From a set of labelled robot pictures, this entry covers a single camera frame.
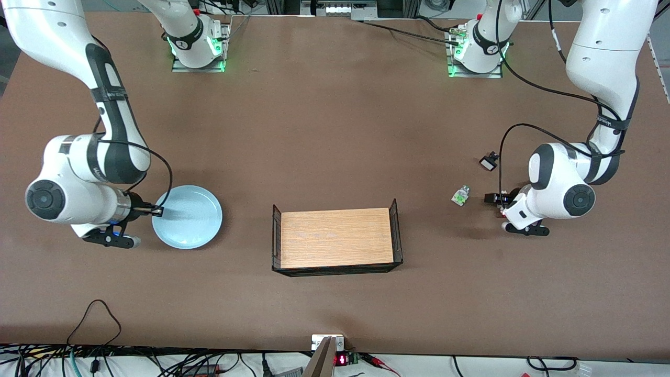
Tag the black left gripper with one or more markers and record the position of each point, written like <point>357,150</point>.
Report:
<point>510,198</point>

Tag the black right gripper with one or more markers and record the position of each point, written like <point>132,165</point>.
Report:
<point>135,204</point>

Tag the red push button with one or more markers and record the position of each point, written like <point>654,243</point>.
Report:
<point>504,211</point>

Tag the light blue plate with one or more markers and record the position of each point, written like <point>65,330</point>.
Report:
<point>191,220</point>

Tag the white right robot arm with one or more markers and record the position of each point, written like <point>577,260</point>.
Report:
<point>78,178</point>

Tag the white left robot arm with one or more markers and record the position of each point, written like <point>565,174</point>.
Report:
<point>555,178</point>

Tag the black and white push button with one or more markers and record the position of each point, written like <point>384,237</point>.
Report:
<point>488,164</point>

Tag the green push button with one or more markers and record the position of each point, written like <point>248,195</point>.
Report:
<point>460,198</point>

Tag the black power adapter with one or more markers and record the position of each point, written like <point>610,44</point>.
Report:
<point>201,370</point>

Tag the black power plug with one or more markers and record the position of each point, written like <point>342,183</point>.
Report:
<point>266,369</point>

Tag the red test probe clip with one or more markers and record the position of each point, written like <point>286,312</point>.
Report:
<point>378,360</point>

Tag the red digit display module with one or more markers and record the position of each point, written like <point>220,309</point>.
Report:
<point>341,359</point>

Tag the white power strip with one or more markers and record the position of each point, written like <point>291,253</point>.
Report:
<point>337,9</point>

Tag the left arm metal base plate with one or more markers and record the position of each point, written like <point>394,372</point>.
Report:
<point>492,75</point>

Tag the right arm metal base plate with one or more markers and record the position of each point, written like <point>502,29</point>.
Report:
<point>180,67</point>

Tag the aluminium edge rail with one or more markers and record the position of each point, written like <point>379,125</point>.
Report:
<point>660,73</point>

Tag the silver camera mount bracket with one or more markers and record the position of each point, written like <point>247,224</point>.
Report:
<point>316,343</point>

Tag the grey camera mount bar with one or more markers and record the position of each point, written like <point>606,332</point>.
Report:
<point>320,364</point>

